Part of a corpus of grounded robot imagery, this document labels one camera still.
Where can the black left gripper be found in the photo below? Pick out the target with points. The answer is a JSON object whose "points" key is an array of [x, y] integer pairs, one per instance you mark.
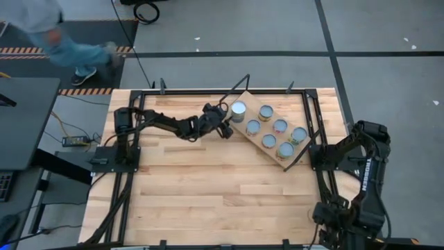
{"points": [[209, 125]]}

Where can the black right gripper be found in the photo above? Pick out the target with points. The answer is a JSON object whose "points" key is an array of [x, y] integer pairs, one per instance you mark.
{"points": [[327, 213]]}

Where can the tall blue green can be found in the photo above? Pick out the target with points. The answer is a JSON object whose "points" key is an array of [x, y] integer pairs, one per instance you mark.
{"points": [[238, 108]]}

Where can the diced tomato can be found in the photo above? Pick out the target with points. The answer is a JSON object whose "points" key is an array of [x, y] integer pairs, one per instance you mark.
{"points": [[253, 126]]}

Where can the green can yellow heart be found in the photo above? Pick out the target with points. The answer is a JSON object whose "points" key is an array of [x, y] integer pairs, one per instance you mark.
{"points": [[266, 112]]}

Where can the short white can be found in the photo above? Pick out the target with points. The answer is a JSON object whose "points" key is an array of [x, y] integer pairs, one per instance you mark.
{"points": [[268, 140]]}

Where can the light blue salmon can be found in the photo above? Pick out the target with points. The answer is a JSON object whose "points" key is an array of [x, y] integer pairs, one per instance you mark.
{"points": [[280, 125]]}

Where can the can with red swirl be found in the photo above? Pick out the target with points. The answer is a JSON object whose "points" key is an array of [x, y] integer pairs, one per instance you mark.
{"points": [[285, 149]]}

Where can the green yellow label can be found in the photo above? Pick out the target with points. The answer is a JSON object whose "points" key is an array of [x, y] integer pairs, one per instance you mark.
{"points": [[299, 134]]}

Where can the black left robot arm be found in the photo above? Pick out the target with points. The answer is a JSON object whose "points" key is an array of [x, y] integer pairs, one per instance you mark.
{"points": [[166, 122]]}

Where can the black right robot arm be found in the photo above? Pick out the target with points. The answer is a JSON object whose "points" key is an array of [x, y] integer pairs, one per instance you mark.
{"points": [[373, 187]]}

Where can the wooden shelf board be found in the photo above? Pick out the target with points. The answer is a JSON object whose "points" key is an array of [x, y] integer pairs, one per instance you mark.
{"points": [[252, 104]]}

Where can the black mat hazard stripes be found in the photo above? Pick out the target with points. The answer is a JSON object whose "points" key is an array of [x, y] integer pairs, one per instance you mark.
{"points": [[104, 33]]}

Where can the black power adapter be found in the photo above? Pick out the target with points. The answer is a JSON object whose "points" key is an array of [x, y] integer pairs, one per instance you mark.
{"points": [[74, 141]]}

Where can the black desk leg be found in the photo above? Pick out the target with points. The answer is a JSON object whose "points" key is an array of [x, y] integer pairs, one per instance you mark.
{"points": [[69, 170]]}

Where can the person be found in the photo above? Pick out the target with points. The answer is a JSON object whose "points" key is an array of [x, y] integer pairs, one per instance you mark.
{"points": [[69, 55]]}

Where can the dark grey desk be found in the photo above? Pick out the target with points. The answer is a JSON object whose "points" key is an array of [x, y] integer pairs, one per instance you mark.
{"points": [[27, 121], [26, 194]]}

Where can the black keyboard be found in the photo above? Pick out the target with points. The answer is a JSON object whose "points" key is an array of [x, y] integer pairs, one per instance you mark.
{"points": [[5, 187]]}

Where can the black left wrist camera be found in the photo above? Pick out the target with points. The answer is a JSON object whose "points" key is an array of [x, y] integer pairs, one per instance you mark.
{"points": [[209, 109]]}

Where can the black table frame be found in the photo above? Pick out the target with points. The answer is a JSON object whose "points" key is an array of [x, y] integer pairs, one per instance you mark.
{"points": [[194, 92]]}

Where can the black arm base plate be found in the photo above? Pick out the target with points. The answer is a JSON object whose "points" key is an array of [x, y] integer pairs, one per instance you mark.
{"points": [[104, 163], [320, 161]]}

